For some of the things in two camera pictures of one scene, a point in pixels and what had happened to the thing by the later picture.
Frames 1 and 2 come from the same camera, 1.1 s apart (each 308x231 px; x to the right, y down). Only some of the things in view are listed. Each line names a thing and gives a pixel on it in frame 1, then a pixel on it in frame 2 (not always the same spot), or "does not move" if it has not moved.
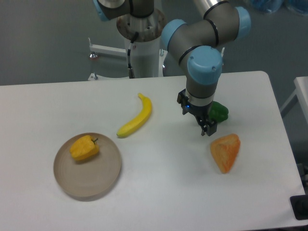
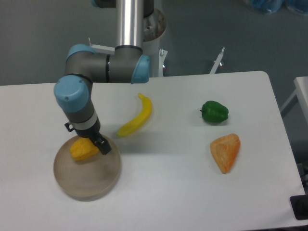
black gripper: (207, 126) -> (89, 133)
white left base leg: (106, 50) does not move
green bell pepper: (218, 111) does not move
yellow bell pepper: (84, 148) does not move
